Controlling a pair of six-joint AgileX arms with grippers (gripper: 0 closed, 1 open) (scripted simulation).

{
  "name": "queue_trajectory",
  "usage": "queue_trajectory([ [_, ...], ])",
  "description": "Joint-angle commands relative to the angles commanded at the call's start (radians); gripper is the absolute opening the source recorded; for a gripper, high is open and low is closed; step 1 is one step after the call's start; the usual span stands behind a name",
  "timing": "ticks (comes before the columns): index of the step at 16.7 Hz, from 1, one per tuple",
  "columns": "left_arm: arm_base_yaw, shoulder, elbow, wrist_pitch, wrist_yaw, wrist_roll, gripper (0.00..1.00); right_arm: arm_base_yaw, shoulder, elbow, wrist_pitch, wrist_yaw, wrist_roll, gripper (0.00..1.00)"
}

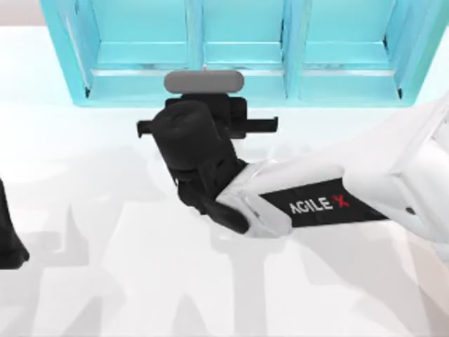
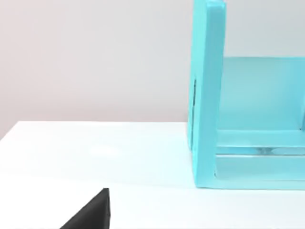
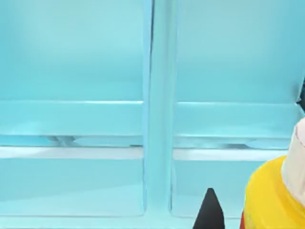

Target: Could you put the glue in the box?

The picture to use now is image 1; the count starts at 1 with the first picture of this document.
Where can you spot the light blue rack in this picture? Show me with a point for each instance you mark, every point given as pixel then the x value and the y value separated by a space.
pixel 140 31

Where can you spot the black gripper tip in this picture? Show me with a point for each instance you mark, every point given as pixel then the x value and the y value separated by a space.
pixel 8 242

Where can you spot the pale grey rounded box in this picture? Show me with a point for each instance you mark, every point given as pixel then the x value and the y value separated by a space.
pixel 203 81

